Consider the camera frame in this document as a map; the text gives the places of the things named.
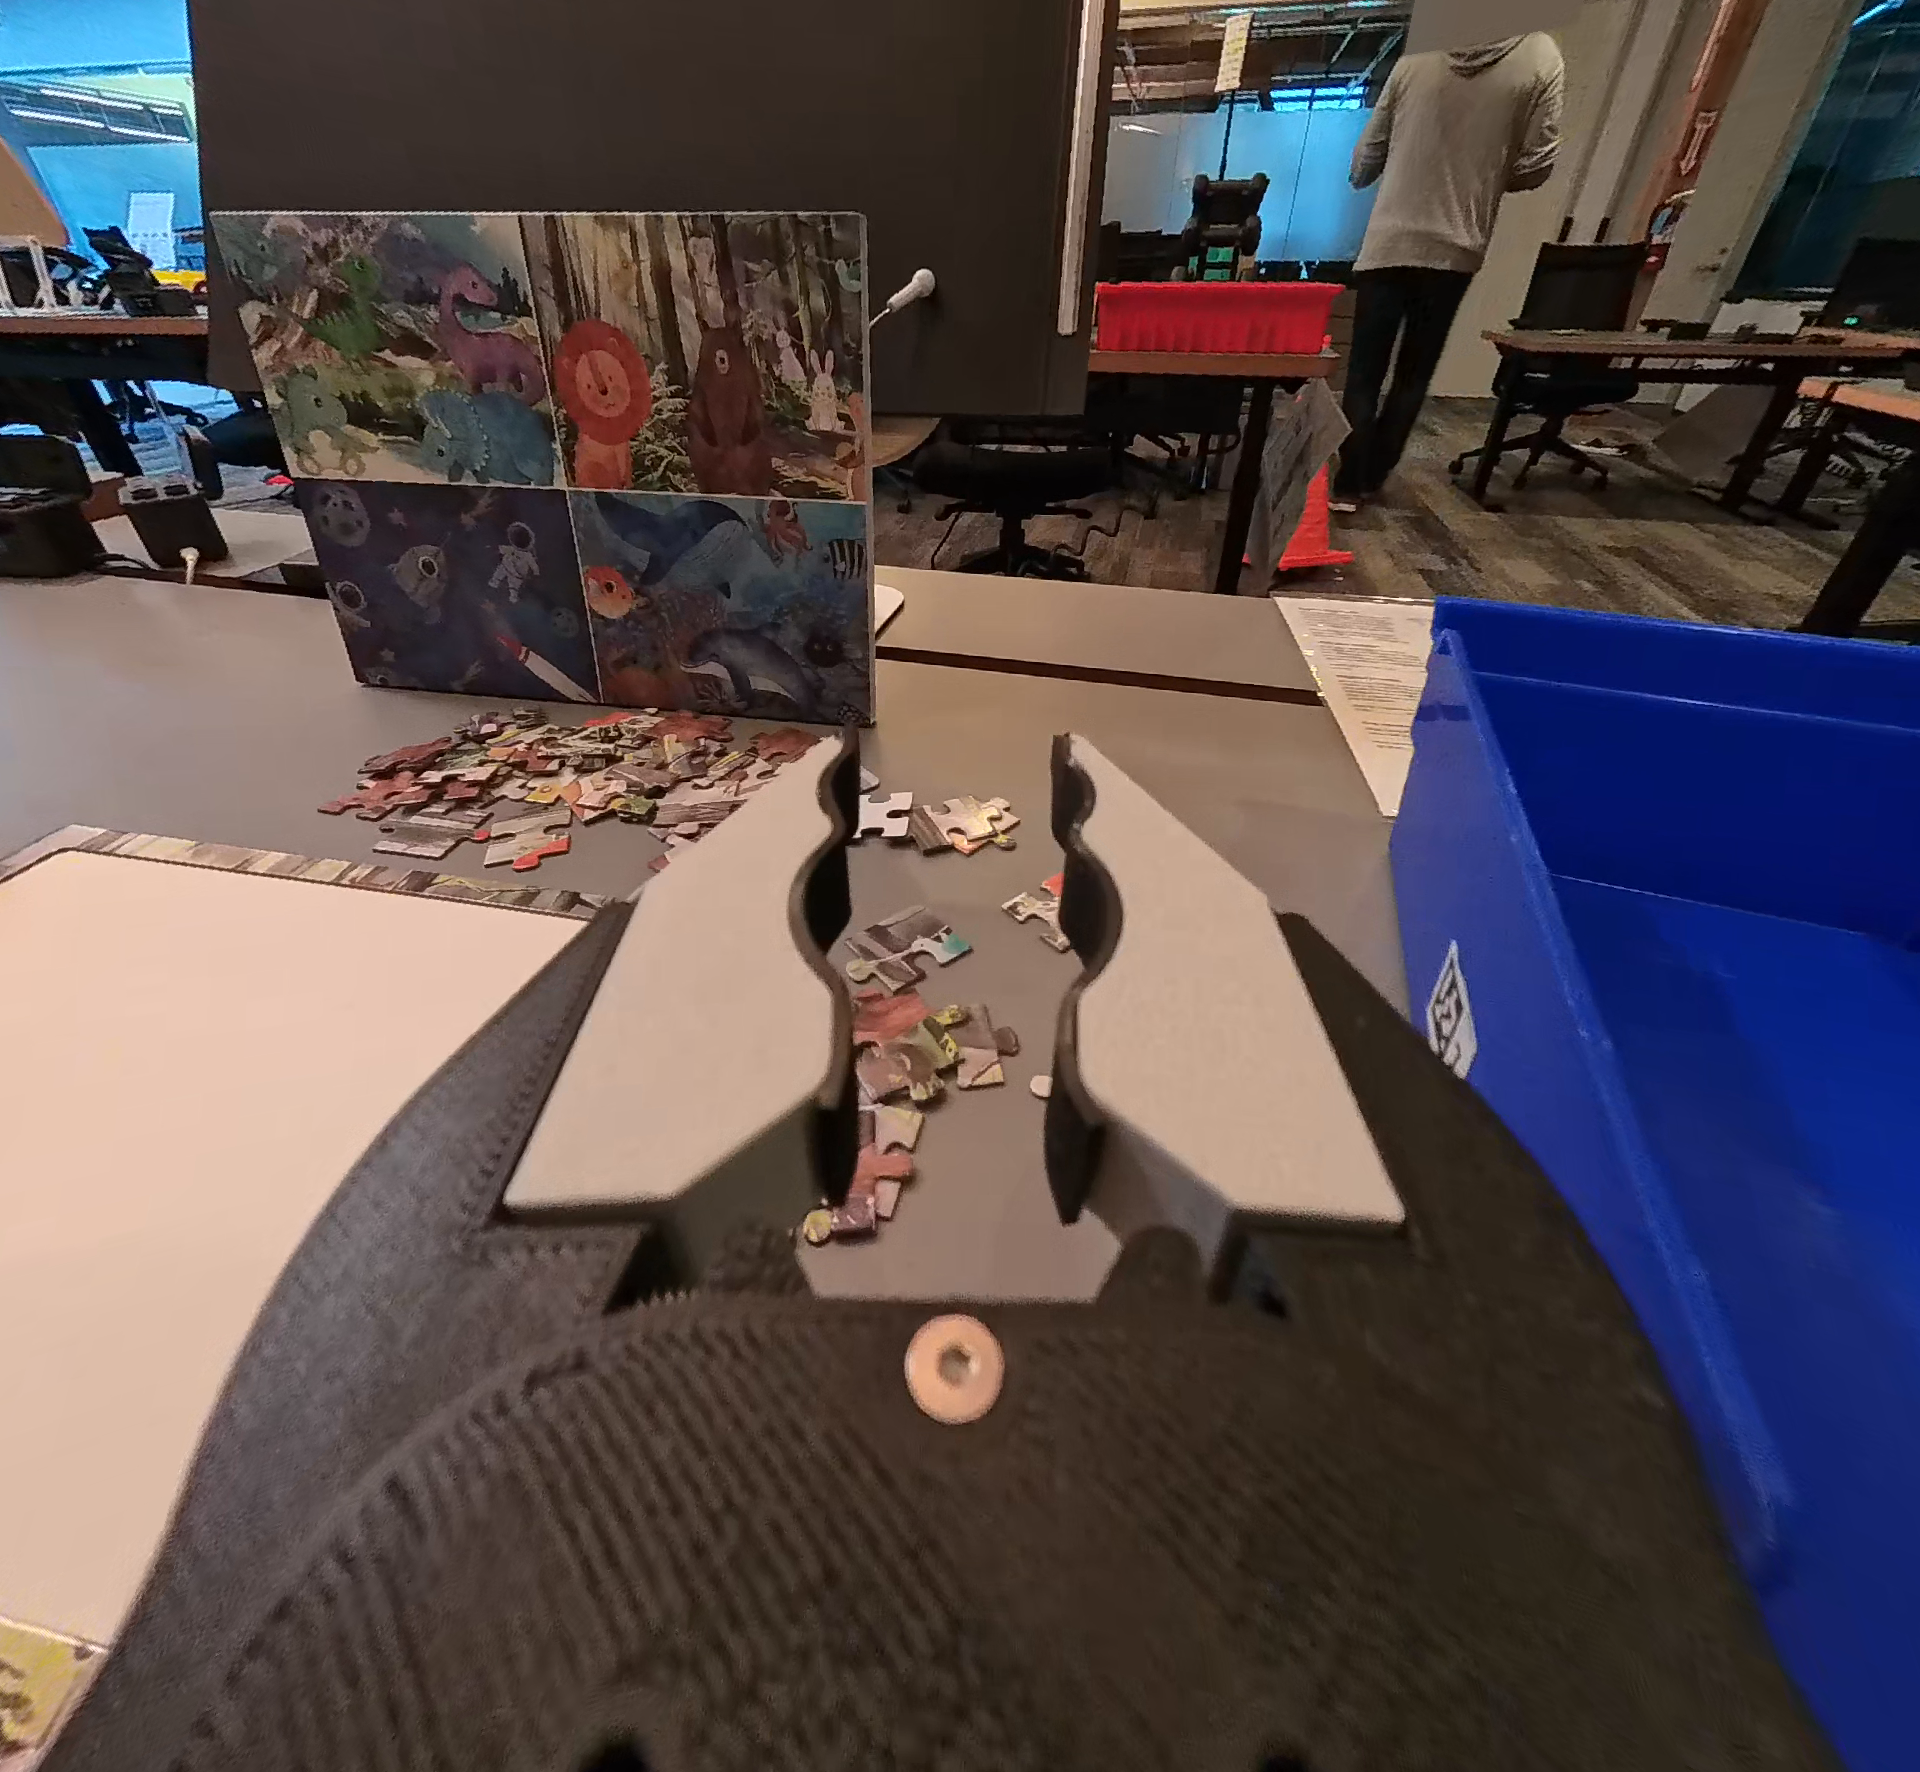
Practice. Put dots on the red plastic bin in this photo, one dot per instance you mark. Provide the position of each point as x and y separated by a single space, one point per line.
1216 319

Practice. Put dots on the white paper sheet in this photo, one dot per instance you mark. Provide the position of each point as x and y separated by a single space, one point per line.
1357 692

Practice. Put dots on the puzzle frame tray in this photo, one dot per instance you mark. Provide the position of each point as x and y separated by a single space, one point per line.
225 1052

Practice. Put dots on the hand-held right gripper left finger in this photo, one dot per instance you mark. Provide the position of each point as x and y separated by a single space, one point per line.
674 1052

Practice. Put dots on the black partition panel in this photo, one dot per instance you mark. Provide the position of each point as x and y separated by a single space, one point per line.
600 33

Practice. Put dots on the white rounded board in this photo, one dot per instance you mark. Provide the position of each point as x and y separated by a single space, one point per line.
891 617

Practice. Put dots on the pile of puzzle pieces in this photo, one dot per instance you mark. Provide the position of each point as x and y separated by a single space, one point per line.
497 790

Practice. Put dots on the orange traffic cone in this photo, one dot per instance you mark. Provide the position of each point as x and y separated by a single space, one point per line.
1318 528

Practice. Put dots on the wooden post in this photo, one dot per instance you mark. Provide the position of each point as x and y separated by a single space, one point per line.
1740 0

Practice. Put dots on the wooden desk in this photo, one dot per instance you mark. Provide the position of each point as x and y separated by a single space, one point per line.
1170 365
1649 342
89 327

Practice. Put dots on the black office chair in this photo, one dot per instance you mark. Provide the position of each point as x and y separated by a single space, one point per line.
1575 302
997 468

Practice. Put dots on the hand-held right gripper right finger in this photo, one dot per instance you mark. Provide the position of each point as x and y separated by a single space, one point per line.
1244 1067

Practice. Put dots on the black wheeled machine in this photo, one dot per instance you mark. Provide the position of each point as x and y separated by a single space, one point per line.
1220 229

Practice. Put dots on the black power adapter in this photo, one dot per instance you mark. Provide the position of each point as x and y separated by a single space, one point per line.
173 519
39 528

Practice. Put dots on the blue plastic bin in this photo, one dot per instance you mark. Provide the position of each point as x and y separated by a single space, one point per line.
1649 1052

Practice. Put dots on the printed puzzle storage box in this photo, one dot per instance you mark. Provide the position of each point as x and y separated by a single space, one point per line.
600 378

